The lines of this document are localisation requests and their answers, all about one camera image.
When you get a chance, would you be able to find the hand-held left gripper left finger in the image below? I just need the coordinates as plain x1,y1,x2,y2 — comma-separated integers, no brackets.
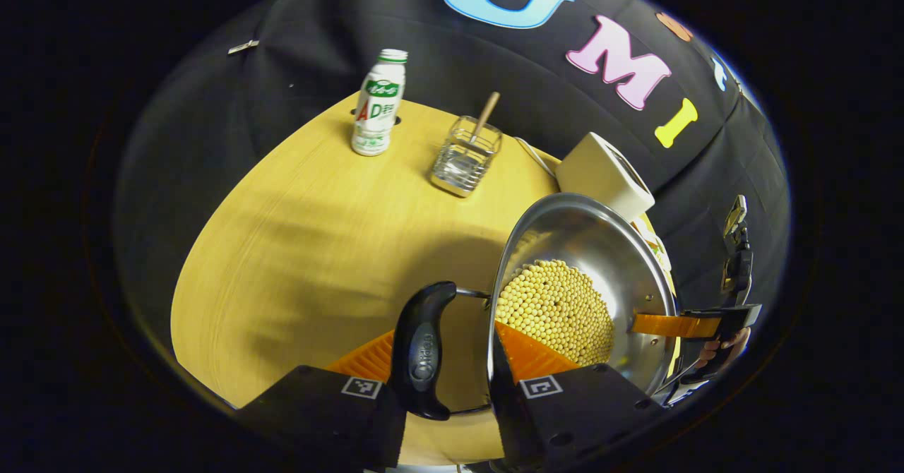
235,329,409,471

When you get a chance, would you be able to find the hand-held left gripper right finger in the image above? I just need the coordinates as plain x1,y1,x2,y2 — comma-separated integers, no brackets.
487,321,666,471

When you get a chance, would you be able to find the pile of yellow soybeans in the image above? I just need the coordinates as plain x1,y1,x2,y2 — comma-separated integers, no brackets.
496,259,615,368

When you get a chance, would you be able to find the steel pot with black handle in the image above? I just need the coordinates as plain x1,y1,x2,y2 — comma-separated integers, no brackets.
391,192,680,421

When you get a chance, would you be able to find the sandwich with lettuce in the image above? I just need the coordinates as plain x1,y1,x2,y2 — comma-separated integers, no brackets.
636,215,672,273

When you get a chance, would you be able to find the white toaster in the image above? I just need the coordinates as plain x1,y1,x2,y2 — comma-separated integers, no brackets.
555,132,656,223

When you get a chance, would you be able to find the wooden stick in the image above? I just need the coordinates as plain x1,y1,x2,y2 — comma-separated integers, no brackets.
472,92,501,142

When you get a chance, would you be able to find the white drink bottle green label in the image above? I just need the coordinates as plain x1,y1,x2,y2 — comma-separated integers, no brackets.
351,49,409,157

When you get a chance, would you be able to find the toaster power cable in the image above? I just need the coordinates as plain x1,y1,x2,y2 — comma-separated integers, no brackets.
514,136,559,179

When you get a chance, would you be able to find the small wire mesh basket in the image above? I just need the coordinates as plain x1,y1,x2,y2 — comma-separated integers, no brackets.
430,115,504,198

